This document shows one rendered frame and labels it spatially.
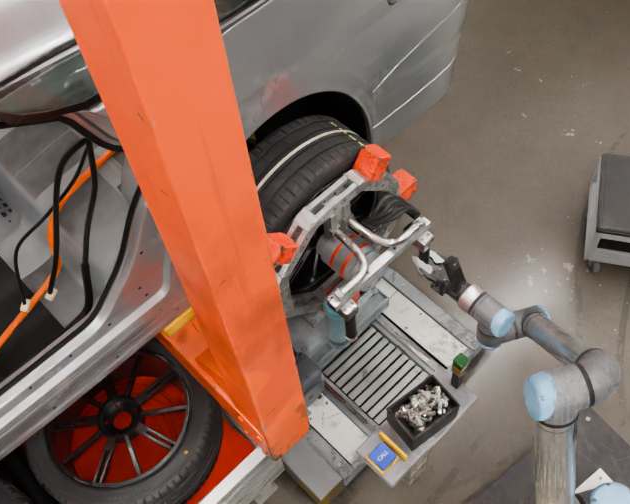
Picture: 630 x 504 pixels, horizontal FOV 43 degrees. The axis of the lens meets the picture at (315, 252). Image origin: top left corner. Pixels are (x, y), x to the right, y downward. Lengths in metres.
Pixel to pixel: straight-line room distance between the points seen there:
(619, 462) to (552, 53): 2.27
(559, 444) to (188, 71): 1.45
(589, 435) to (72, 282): 1.86
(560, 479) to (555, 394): 0.34
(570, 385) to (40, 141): 1.88
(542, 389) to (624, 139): 2.24
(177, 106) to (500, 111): 3.04
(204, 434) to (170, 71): 1.77
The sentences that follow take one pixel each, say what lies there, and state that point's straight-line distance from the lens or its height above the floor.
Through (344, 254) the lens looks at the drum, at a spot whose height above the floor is 0.91.
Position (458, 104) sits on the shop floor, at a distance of 4.16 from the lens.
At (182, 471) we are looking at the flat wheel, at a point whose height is 0.50.
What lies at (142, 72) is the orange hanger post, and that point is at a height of 2.28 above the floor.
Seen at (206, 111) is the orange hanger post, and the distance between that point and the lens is 1.29.
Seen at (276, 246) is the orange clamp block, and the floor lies 1.12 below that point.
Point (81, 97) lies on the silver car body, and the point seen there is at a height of 1.75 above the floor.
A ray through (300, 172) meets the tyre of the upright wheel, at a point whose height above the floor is 1.18.
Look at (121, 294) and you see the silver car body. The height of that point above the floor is 1.03.
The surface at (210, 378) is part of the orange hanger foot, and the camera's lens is 2.65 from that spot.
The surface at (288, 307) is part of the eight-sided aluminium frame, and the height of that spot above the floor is 0.78.
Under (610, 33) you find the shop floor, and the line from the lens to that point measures 4.63.
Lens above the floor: 3.07
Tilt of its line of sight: 58 degrees down
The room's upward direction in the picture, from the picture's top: 8 degrees counter-clockwise
